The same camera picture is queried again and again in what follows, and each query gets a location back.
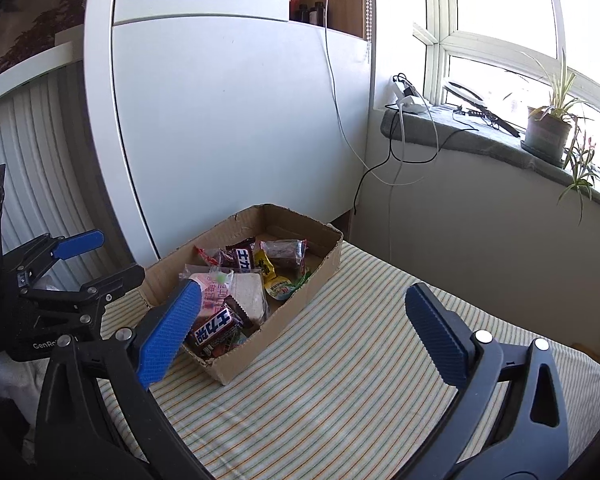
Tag white cable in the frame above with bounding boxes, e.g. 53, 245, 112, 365
319, 0, 439, 261

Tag white power strip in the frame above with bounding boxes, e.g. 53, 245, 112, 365
390, 73, 429, 114

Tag dark window sill ledge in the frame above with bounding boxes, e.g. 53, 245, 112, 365
403, 107, 571, 185

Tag green candy wrapper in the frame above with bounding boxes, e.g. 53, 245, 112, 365
294, 270, 312, 288

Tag dark chocolate bar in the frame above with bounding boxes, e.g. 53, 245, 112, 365
220, 237, 256, 273
185, 296, 247, 360

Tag pink wafer packet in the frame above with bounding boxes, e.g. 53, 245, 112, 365
189, 272, 233, 310

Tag clear bag of dates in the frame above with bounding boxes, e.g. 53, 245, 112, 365
260, 238, 308, 274

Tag potted spider plant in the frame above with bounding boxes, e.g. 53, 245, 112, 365
520, 49, 600, 222

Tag white cabinet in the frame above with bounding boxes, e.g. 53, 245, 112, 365
84, 0, 373, 266

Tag black cable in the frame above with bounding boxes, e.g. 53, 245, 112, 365
352, 74, 481, 214

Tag cardboard box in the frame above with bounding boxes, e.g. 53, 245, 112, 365
140, 204, 343, 385

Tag yellow candy packet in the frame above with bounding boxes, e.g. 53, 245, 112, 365
253, 248, 276, 283

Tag red-edged dark pastry packet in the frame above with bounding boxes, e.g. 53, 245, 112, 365
194, 246, 233, 268

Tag packaged sliced bread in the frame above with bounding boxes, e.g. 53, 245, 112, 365
178, 266, 268, 327

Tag striped tablecloth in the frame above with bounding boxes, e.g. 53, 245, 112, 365
97, 238, 600, 480

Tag white gloved left hand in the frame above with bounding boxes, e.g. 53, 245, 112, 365
0, 352, 48, 426

